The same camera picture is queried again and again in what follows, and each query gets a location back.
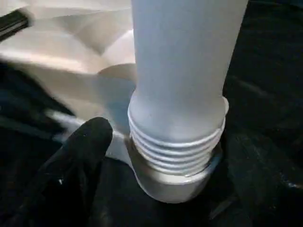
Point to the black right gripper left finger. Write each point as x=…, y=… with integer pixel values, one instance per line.
x=66, y=184

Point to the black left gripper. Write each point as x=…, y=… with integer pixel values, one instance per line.
x=14, y=22

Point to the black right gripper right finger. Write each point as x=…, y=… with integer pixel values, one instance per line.
x=265, y=189

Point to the white plastic table leg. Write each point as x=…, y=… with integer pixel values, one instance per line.
x=180, y=71

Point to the black mat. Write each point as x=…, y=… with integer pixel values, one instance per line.
x=267, y=82

